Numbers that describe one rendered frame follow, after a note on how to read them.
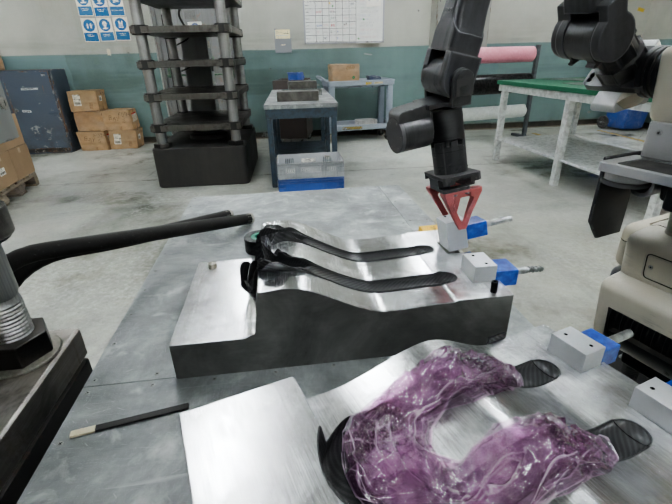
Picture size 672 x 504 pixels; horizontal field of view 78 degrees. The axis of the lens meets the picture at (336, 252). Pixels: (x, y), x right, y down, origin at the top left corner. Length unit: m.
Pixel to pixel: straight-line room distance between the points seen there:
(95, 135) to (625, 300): 6.96
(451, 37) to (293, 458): 0.59
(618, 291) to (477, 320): 0.38
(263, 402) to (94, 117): 6.93
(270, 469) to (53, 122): 7.11
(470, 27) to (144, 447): 0.71
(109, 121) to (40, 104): 0.86
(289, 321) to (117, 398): 0.26
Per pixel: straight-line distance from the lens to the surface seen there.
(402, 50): 7.20
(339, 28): 7.03
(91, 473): 0.60
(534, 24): 7.95
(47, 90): 7.31
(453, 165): 0.74
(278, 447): 0.40
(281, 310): 0.58
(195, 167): 4.59
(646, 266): 0.99
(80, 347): 0.89
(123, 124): 7.12
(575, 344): 0.61
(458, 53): 0.70
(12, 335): 0.82
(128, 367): 0.72
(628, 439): 0.56
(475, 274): 0.68
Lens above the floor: 1.22
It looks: 25 degrees down
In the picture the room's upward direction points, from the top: 2 degrees counter-clockwise
